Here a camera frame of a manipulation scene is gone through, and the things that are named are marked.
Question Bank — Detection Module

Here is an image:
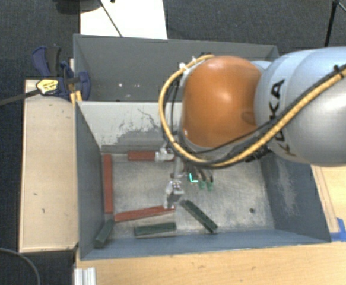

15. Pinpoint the pale wood flat board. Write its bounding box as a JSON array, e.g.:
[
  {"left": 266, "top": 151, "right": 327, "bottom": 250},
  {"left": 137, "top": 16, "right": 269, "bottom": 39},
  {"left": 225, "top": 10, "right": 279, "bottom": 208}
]
[{"left": 18, "top": 78, "right": 80, "bottom": 254}]

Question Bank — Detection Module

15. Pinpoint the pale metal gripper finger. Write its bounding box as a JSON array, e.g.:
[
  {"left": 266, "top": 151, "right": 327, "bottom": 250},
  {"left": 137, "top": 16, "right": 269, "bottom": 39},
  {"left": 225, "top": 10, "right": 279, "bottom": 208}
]
[
  {"left": 170, "top": 181, "right": 185, "bottom": 210},
  {"left": 163, "top": 180, "right": 174, "bottom": 209}
]

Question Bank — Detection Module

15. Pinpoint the black cylinder on white bracket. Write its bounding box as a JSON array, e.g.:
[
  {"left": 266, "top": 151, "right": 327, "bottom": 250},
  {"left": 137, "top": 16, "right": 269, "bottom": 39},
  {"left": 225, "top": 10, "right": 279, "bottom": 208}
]
[{"left": 245, "top": 147, "right": 272, "bottom": 163}]

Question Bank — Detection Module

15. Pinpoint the grey metal bin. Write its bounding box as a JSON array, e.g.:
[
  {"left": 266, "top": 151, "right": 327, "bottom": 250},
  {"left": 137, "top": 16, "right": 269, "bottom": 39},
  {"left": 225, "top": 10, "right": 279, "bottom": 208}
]
[{"left": 72, "top": 33, "right": 332, "bottom": 261}]

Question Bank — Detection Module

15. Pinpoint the red-brown flat block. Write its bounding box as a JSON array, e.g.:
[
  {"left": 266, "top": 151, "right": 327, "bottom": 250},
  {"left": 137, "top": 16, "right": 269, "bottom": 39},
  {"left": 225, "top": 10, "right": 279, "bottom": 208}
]
[
  {"left": 113, "top": 205, "right": 177, "bottom": 223},
  {"left": 127, "top": 150, "right": 162, "bottom": 162},
  {"left": 101, "top": 154, "right": 115, "bottom": 214}
]

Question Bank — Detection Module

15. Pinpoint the dark green flat block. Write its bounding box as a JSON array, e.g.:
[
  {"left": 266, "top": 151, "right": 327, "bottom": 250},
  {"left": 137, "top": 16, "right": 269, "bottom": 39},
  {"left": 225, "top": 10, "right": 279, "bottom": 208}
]
[
  {"left": 179, "top": 199, "right": 219, "bottom": 235},
  {"left": 133, "top": 221, "right": 177, "bottom": 238},
  {"left": 93, "top": 218, "right": 115, "bottom": 249}
]

